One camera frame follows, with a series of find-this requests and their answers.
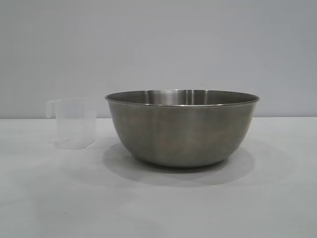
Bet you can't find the stainless steel mixing bowl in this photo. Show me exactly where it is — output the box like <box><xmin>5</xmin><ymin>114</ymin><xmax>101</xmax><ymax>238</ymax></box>
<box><xmin>104</xmin><ymin>89</ymin><xmax>261</xmax><ymax>170</ymax></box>

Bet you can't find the translucent plastic measuring cup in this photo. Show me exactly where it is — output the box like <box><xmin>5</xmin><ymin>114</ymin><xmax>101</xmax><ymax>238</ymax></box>
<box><xmin>45</xmin><ymin>98</ymin><xmax>98</xmax><ymax>151</ymax></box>

